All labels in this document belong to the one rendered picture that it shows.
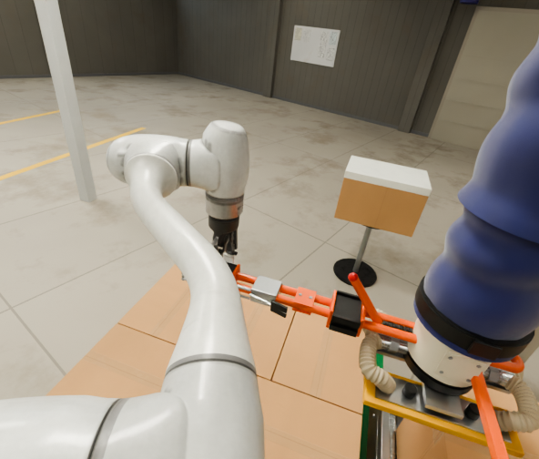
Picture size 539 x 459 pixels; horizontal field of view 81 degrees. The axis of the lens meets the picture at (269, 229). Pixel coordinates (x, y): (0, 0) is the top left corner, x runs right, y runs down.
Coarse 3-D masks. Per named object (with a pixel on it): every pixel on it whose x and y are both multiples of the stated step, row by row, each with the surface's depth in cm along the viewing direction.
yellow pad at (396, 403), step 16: (368, 384) 77; (400, 384) 77; (416, 384) 78; (368, 400) 74; (384, 400) 74; (400, 400) 74; (416, 400) 74; (464, 400) 76; (400, 416) 73; (416, 416) 72; (432, 416) 72; (448, 416) 72; (464, 416) 72; (480, 416) 73; (448, 432) 71; (464, 432) 70; (480, 432) 70; (512, 432) 71; (512, 448) 68
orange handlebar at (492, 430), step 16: (288, 288) 85; (288, 304) 82; (304, 304) 80; (384, 320) 80; (400, 320) 80; (400, 336) 76; (416, 336) 76; (512, 368) 71; (480, 384) 66; (480, 400) 64; (496, 432) 58; (496, 448) 56
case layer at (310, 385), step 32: (160, 288) 178; (128, 320) 157; (160, 320) 160; (256, 320) 166; (288, 320) 169; (320, 320) 171; (96, 352) 141; (128, 352) 142; (160, 352) 144; (256, 352) 149; (288, 352) 151; (320, 352) 153; (352, 352) 155; (64, 384) 127; (96, 384) 129; (128, 384) 130; (160, 384) 132; (288, 384) 138; (320, 384) 139; (352, 384) 141; (288, 416) 126; (320, 416) 128; (352, 416) 129; (288, 448) 117; (320, 448) 118; (352, 448) 119
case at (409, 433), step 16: (496, 400) 98; (512, 400) 98; (400, 432) 121; (416, 432) 106; (432, 432) 94; (400, 448) 116; (416, 448) 102; (432, 448) 91; (448, 448) 84; (464, 448) 85; (480, 448) 85; (528, 448) 86
